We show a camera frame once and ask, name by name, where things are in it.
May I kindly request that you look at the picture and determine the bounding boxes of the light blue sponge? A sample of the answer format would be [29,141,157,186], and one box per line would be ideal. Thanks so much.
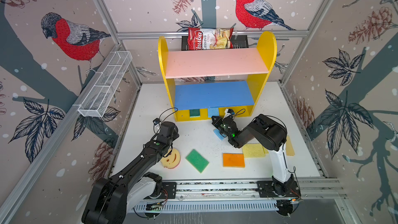
[207,107,220,118]
[213,129,226,140]

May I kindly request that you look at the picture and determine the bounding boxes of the dark green scrub sponge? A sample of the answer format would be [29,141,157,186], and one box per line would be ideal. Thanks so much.
[189,109,201,118]

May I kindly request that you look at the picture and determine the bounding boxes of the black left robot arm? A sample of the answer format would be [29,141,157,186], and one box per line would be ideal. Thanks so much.
[81,121,179,224]

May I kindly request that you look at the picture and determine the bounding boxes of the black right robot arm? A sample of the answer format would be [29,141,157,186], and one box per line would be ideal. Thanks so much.
[211,114,301,197]

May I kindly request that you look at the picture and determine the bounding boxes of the yellow shelf unit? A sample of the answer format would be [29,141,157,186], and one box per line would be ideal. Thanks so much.
[158,32,277,121]

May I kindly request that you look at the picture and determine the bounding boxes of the yellow smiley face sponge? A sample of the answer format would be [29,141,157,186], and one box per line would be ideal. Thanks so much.
[160,148,181,169]

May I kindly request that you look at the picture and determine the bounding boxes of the yellow sponge front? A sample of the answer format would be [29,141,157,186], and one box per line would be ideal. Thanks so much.
[242,144,265,158]

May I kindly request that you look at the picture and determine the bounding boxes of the light green scrub sponge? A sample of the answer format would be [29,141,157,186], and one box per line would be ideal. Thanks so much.
[186,149,209,173]

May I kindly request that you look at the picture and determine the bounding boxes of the pale orange sponge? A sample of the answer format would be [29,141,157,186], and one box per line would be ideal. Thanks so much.
[285,135,295,156]

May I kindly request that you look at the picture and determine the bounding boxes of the red cassava chips bag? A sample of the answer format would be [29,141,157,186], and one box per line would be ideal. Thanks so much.
[188,28,234,50]

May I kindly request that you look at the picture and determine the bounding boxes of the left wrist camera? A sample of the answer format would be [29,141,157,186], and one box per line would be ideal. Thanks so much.
[153,118,162,127]

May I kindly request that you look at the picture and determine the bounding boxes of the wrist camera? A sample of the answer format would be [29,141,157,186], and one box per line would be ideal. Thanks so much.
[153,118,162,127]
[224,108,235,118]

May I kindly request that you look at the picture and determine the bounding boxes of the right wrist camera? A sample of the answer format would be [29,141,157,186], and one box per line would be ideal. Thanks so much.
[224,108,235,118]

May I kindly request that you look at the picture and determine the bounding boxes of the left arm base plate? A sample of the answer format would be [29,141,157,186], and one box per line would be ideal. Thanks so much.
[144,181,177,201]

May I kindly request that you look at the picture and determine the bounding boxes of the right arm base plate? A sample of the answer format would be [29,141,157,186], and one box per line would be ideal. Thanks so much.
[257,181,301,199]

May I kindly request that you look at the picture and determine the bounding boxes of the white mesh wall basket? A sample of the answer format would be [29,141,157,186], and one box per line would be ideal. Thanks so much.
[78,51,132,118]

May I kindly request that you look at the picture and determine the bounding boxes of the black wire basket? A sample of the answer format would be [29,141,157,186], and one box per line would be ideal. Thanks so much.
[181,35,249,51]

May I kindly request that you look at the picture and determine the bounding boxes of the aluminium front rail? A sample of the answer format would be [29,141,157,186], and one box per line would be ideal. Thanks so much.
[90,177,346,200]

